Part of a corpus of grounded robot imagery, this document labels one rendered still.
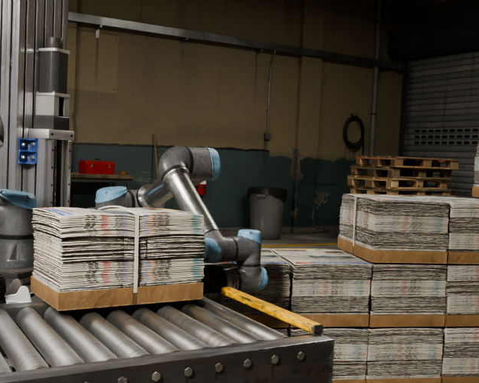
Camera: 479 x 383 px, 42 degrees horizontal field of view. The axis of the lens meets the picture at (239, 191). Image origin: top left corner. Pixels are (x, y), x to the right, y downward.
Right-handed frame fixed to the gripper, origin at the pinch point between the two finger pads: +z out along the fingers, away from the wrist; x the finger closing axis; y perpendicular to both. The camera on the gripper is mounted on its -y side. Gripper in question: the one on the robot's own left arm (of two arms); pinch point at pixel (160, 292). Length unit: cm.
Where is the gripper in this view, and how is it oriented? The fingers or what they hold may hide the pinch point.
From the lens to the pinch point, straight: 187.2
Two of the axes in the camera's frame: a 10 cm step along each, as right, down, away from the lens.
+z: -8.6, -0.1, -5.0
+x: 5.0, 0.7, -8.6
